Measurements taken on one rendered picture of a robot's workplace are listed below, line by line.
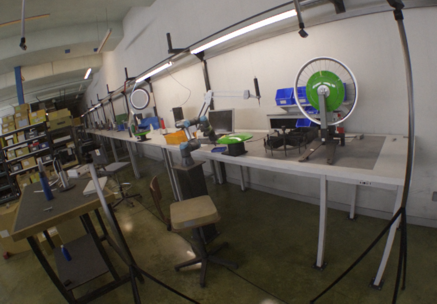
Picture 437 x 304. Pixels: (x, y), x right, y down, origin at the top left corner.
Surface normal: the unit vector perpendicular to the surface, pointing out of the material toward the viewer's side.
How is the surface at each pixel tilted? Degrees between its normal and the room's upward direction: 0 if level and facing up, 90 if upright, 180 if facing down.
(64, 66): 90
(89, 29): 90
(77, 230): 90
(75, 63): 90
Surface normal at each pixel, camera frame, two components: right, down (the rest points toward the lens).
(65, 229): 0.71, 0.03
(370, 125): -0.75, 0.26
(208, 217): 0.24, 0.16
